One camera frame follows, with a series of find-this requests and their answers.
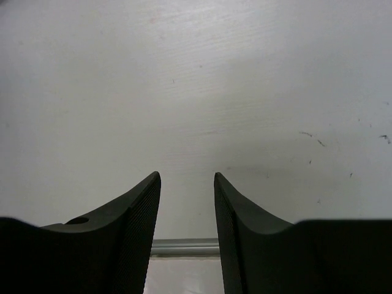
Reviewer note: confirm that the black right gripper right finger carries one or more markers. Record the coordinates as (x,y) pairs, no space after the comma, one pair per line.
(261,253)

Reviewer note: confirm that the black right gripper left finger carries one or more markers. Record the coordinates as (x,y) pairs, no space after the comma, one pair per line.
(106,250)

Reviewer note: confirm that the aluminium front frame rail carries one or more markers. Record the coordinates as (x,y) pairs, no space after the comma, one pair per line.
(185,247)

